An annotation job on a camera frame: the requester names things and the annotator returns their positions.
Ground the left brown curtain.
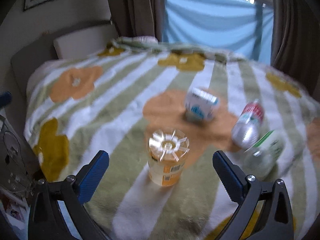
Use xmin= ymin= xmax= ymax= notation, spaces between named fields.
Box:
xmin=108 ymin=0 xmax=165 ymax=41

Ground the right brown curtain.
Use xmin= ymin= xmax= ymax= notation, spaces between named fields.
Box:
xmin=271 ymin=0 xmax=319 ymax=94

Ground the dark headboard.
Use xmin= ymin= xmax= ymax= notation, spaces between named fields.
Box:
xmin=10 ymin=20 xmax=113 ymax=101

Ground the white pillow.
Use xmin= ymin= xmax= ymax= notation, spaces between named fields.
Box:
xmin=53 ymin=24 xmax=118 ymax=59

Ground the light blue hanging cloth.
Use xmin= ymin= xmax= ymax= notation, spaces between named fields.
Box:
xmin=163 ymin=0 xmax=274 ymax=64

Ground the white blue-label cup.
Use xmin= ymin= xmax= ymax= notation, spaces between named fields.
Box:
xmin=184 ymin=87 xmax=220 ymax=122

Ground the brown curtain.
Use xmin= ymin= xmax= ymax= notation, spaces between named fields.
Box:
xmin=108 ymin=0 xmax=165 ymax=41
xmin=271 ymin=0 xmax=319 ymax=94

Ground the clear orange-label cup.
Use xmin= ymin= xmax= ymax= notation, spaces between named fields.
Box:
xmin=147 ymin=128 xmax=190 ymax=187

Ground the floral striped blanket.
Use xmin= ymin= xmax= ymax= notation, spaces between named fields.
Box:
xmin=24 ymin=37 xmax=319 ymax=239

